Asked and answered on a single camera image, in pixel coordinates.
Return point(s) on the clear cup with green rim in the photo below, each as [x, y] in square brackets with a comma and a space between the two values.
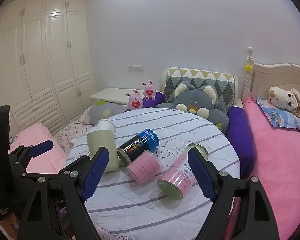
[202, 150]

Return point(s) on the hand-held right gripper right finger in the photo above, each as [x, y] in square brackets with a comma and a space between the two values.
[201, 175]

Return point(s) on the blue printed pillow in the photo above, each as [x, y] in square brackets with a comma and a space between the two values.
[282, 118]

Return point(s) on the yellow star ornament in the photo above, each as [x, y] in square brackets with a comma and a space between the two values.
[248, 67]

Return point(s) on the cream wardrobe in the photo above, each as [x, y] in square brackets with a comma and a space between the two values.
[40, 67]

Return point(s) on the white wall switch panel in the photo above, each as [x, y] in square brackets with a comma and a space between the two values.
[135, 67]

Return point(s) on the pale green cup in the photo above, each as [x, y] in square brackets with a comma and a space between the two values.
[100, 143]

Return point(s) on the black and blue cup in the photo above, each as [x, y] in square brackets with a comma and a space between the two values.
[139, 145]

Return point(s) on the grey flower print pillow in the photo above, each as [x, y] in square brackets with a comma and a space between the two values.
[105, 111]

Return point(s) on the heart print quilt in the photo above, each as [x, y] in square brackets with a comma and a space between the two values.
[72, 132]

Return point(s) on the cream wooden bed headboard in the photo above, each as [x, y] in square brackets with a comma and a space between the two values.
[277, 77]

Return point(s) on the pink rabbit plush toy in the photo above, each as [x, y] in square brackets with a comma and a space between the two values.
[149, 90]
[134, 101]

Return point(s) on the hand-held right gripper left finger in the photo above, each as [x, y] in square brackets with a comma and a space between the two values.
[97, 173]

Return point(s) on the bright pink fleece blanket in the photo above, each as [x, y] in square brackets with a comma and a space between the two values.
[277, 160]

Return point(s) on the purple bed sheet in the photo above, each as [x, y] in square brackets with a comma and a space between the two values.
[240, 135]

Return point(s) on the pale pink blanket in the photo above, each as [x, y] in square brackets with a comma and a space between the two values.
[40, 142]

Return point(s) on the small pink cup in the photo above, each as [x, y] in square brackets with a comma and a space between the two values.
[142, 170]

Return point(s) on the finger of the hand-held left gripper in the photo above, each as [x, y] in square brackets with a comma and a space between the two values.
[41, 147]

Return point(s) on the white paper cup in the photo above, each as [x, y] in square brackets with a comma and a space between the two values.
[106, 125]

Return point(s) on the white striped round tablecloth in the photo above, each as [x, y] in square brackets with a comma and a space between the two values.
[145, 205]

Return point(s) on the beige dog plush toy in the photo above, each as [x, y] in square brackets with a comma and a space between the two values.
[287, 100]

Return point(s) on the triangle pattern quilted headboard cover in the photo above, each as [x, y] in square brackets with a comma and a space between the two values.
[202, 80]

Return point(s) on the grey cat plush cushion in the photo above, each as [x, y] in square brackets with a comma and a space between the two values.
[195, 102]

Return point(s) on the white bedside table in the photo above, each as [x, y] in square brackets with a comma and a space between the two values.
[112, 95]

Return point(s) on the pink cup with white label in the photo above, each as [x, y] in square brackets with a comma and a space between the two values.
[177, 178]

